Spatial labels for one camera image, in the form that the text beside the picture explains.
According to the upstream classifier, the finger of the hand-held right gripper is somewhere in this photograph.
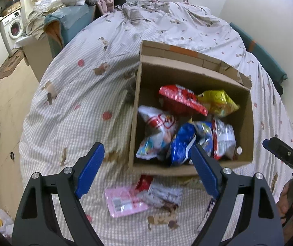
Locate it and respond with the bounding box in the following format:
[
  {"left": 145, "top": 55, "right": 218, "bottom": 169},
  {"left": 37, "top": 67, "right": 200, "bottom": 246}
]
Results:
[{"left": 262, "top": 136, "right": 293, "bottom": 171}]

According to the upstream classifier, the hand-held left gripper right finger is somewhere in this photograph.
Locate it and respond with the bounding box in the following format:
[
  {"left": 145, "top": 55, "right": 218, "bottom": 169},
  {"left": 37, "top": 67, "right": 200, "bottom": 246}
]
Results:
[{"left": 187, "top": 143, "right": 284, "bottom": 246}]

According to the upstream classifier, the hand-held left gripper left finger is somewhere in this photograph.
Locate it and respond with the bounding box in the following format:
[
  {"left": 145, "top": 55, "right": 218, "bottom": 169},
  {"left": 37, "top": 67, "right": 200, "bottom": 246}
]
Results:
[{"left": 12, "top": 142, "right": 105, "bottom": 246}]

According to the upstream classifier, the blue cartoon cat snack bag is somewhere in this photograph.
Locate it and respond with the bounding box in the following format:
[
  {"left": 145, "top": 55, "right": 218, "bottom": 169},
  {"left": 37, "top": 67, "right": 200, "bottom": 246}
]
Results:
[{"left": 169, "top": 122, "right": 197, "bottom": 167}]

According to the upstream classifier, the silver and red snack bag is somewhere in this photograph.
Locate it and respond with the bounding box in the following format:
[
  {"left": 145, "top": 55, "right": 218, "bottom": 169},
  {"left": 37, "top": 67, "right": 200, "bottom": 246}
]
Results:
[{"left": 211, "top": 116, "right": 237, "bottom": 161}]

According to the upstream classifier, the shrimp chips packet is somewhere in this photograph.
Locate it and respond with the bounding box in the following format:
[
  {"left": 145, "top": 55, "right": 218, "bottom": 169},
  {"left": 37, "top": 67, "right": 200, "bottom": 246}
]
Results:
[{"left": 136, "top": 105, "right": 179, "bottom": 161}]

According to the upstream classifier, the yellow snack bag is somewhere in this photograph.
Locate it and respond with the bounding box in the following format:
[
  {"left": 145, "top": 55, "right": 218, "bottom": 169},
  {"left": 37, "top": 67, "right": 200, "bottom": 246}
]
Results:
[{"left": 197, "top": 90, "right": 240, "bottom": 118}]

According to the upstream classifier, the red snack packet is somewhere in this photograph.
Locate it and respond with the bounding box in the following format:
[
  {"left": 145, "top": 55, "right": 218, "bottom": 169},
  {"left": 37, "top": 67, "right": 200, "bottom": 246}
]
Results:
[{"left": 159, "top": 84, "right": 209, "bottom": 117}]

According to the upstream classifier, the cardboard box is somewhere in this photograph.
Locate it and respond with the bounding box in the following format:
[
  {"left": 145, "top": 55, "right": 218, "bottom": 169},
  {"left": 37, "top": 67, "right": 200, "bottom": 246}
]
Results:
[{"left": 128, "top": 40, "right": 254, "bottom": 178}]

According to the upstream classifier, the pink snack packet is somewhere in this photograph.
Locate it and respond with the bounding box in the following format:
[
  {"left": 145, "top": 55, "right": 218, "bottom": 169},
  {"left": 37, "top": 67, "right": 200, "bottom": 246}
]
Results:
[{"left": 104, "top": 186, "right": 153, "bottom": 219}]

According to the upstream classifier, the white printed sachet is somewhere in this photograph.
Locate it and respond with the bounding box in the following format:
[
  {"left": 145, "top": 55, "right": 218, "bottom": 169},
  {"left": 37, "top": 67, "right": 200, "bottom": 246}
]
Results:
[{"left": 144, "top": 181, "right": 184, "bottom": 209}]

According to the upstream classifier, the small red sachet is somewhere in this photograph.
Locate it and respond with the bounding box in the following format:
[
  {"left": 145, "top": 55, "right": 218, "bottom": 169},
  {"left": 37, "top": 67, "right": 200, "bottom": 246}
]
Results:
[{"left": 136, "top": 175, "right": 154, "bottom": 190}]

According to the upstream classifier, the green mattress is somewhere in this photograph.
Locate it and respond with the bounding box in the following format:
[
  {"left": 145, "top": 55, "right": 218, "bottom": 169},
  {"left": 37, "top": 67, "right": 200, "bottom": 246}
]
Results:
[{"left": 229, "top": 22, "right": 288, "bottom": 82}]

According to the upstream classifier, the white plastic bag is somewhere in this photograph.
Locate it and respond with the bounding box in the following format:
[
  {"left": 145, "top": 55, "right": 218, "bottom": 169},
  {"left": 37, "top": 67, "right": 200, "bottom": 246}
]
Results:
[{"left": 0, "top": 208, "right": 15, "bottom": 239}]

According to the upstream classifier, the beige cabinet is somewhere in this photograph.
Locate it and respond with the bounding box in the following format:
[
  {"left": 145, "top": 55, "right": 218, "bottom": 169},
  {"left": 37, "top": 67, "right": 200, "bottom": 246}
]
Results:
[{"left": 16, "top": 34, "right": 52, "bottom": 83}]

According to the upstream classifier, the brown patterned rug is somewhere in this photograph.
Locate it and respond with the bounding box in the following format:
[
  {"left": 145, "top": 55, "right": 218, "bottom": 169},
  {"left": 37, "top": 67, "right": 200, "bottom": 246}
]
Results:
[{"left": 0, "top": 51, "right": 25, "bottom": 81}]

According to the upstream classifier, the teal armchair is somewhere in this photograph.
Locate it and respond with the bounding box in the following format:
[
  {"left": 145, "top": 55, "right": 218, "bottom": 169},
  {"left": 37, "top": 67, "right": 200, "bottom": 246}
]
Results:
[{"left": 44, "top": 4, "right": 96, "bottom": 55}]

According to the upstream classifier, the white washing machine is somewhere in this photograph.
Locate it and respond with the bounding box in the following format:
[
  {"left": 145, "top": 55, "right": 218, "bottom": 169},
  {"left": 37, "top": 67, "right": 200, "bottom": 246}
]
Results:
[{"left": 0, "top": 10, "right": 25, "bottom": 57}]

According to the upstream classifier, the pile of clothes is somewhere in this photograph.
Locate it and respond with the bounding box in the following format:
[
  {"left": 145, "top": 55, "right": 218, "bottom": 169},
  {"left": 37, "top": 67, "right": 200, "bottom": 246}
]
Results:
[{"left": 25, "top": 0, "right": 68, "bottom": 41}]

